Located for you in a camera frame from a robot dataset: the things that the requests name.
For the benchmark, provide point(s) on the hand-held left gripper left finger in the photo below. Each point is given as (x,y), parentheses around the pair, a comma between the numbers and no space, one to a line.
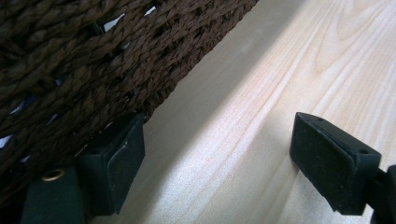
(118,168)

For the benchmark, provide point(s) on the brown woven basket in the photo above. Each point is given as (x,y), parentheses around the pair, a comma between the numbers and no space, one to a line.
(77,77)

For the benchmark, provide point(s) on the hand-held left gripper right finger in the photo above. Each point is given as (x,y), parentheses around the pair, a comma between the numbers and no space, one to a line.
(330,165)

